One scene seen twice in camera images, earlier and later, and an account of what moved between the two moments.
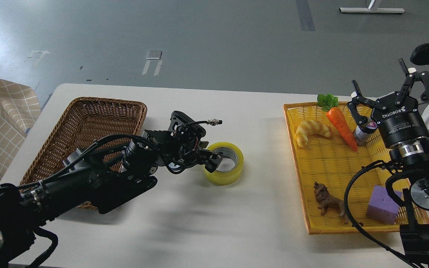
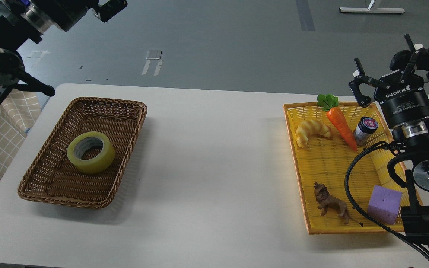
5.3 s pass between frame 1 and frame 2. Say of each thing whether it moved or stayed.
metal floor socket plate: stayed
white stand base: stayed
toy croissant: stayed
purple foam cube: stayed
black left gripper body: moved
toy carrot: stayed
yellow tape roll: moved
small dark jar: stayed
